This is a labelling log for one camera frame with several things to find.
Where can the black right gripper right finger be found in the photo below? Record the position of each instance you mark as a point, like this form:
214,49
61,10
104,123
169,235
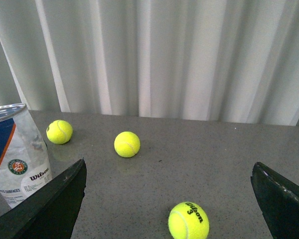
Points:
278,199

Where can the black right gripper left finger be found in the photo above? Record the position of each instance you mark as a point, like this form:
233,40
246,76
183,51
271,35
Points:
52,211

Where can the clear plastic tennis ball can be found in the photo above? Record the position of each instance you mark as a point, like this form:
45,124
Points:
24,162

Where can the Wilson-logo yellow tennis ball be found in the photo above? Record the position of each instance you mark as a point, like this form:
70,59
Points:
59,132

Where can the far-right yellow tennis ball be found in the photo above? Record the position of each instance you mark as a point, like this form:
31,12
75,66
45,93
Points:
188,220

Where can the white pleated curtain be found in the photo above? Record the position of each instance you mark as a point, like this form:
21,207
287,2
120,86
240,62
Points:
224,60

